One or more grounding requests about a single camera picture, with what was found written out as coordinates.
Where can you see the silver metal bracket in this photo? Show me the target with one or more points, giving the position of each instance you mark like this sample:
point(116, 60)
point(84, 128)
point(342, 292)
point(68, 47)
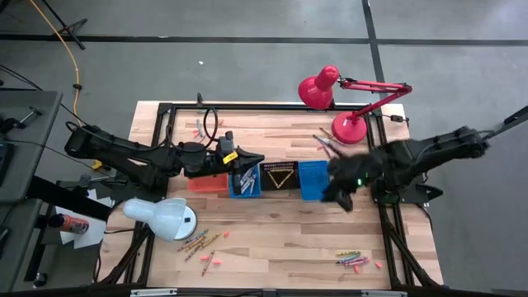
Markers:
point(152, 292)
point(383, 294)

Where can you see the black tripod stand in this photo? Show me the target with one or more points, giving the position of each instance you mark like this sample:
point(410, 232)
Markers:
point(62, 24)

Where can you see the black plastic basket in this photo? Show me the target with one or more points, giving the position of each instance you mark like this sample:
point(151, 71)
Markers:
point(281, 177)

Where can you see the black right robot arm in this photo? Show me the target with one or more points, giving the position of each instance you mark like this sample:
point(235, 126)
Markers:
point(437, 148)

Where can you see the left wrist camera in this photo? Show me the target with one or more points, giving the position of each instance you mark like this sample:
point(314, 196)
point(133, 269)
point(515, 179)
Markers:
point(226, 142)

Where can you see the white desk lamp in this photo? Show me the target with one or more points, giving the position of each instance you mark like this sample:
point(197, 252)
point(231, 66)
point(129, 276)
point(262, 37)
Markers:
point(161, 218)

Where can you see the black metal tool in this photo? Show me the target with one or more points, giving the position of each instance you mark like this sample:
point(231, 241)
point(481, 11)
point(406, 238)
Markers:
point(12, 123)

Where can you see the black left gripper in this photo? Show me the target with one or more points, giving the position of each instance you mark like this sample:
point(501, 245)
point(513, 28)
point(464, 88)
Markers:
point(198, 158)

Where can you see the white crayon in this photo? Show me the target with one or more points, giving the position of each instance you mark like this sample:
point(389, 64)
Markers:
point(244, 186)
point(249, 175)
point(250, 181)
point(251, 186)

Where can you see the blue plastic basket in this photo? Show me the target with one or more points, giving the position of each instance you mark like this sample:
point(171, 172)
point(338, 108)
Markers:
point(313, 179)
point(255, 194)

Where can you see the red desk lamp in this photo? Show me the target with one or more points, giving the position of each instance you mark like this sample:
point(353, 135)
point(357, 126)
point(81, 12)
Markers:
point(315, 90)

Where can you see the orange plastic basket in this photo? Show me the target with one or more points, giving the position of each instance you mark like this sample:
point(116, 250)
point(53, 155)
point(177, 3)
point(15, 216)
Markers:
point(206, 184)

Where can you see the black bar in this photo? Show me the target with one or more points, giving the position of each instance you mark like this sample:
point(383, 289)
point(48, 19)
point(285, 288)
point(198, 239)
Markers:
point(515, 117)

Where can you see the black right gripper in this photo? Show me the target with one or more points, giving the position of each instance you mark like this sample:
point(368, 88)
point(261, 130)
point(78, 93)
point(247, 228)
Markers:
point(350, 173)

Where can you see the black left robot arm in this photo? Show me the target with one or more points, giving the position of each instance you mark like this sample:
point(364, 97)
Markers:
point(123, 150)

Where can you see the red crayon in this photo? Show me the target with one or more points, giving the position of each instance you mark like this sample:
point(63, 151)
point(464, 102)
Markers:
point(207, 263)

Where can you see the white paper sheet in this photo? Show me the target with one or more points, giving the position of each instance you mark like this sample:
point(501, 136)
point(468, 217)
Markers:
point(88, 237)

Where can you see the black table clamp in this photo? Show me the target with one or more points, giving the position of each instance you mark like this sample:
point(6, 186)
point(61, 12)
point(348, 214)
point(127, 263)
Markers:
point(200, 100)

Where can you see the black beam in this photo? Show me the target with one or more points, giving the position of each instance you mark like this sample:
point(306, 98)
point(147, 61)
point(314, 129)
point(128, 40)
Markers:
point(66, 198)

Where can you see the black caster wheel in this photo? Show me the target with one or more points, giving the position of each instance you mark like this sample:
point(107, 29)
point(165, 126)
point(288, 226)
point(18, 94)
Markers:
point(40, 280)

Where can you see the grey side table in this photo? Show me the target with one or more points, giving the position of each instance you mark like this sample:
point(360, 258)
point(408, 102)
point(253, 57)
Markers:
point(29, 148)

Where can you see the teal crayon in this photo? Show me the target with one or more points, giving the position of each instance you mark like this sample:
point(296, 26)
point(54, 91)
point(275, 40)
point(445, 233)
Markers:
point(197, 236)

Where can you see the orange spray can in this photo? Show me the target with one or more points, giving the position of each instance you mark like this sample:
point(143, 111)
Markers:
point(72, 224)

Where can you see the purple crayon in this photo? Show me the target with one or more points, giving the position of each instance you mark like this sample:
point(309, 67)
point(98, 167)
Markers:
point(330, 148)
point(355, 260)

